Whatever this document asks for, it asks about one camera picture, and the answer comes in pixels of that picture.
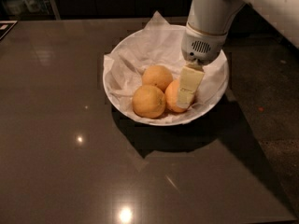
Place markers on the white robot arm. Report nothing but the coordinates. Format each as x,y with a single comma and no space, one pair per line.
207,27

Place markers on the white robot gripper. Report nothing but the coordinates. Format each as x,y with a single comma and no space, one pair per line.
202,47

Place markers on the shelf with containers in background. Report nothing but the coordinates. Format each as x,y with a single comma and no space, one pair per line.
28,10

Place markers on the white crumpled paper liner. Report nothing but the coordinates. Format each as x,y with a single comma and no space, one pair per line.
152,47

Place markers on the white bowl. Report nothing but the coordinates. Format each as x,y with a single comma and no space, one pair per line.
215,78

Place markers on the dark framed object at left edge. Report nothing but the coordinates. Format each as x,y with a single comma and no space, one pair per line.
5,27

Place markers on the orange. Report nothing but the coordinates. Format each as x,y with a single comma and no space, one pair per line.
171,95
158,76
148,102

